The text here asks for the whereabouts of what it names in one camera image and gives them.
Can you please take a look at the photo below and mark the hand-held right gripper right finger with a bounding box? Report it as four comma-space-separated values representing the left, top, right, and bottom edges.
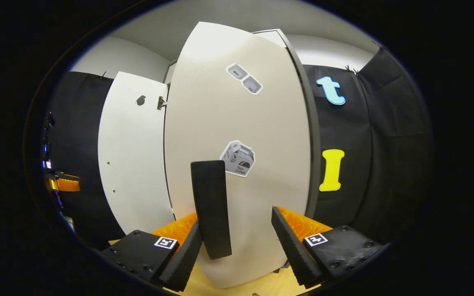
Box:
271, 206, 386, 288

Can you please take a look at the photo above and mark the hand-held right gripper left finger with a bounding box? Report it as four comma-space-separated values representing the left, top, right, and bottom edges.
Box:
99, 212, 204, 292

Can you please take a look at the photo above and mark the white and grey shoe cabinet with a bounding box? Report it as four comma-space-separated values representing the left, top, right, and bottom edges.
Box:
163, 28, 322, 220

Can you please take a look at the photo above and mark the black door handle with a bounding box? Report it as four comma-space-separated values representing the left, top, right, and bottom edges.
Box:
191, 160, 232, 260

